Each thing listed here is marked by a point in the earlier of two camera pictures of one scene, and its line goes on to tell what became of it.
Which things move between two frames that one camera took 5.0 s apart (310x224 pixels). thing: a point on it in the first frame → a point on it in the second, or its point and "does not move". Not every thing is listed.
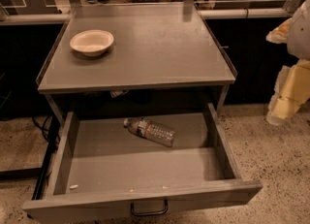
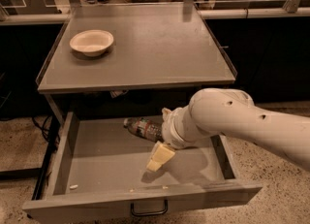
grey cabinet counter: x=157 y=46 does not move
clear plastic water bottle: x=150 y=130 does not move
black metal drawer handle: x=148 y=213 does not move
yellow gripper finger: x=279 y=35 → x=166 y=113
